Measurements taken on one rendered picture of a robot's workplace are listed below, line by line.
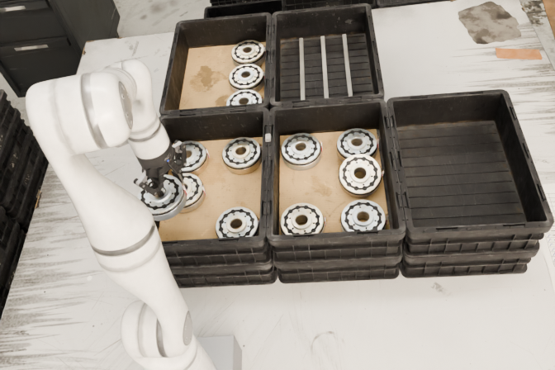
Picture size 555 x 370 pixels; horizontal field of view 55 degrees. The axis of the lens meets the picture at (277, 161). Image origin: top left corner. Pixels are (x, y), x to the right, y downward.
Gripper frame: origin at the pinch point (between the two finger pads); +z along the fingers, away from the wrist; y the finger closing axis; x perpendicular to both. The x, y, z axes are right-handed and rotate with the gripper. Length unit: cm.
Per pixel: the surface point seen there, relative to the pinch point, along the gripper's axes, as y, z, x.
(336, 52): 71, 17, 4
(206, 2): 147, 100, 155
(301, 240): 7.9, 7.6, -29.2
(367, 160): 36.5, 11.8, -28.0
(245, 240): 1.0, 7.2, -19.4
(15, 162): -5, 61, 108
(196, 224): 1.1, 17.2, -1.1
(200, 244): -5.2, 7.2, -11.6
